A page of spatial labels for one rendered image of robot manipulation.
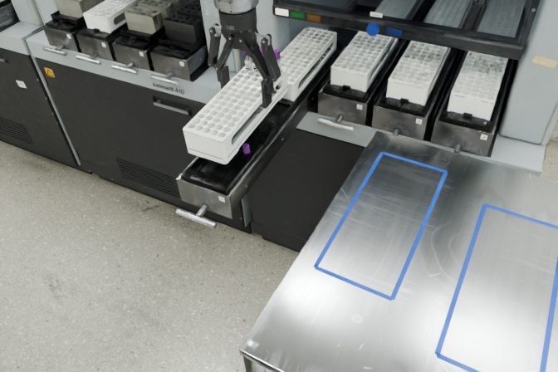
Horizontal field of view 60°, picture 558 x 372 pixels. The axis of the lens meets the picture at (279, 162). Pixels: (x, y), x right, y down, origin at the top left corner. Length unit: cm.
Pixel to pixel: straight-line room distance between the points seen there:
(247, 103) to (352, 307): 49
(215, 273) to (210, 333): 24
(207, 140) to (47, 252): 131
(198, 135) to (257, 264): 98
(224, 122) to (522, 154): 72
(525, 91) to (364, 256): 58
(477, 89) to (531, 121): 15
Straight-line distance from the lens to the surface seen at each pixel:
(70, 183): 244
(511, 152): 130
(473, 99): 122
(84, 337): 189
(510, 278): 93
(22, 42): 203
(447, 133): 124
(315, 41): 141
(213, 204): 106
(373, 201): 98
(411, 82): 124
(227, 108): 105
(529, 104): 128
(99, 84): 183
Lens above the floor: 153
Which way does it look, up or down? 42 degrees down
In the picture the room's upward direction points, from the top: 4 degrees counter-clockwise
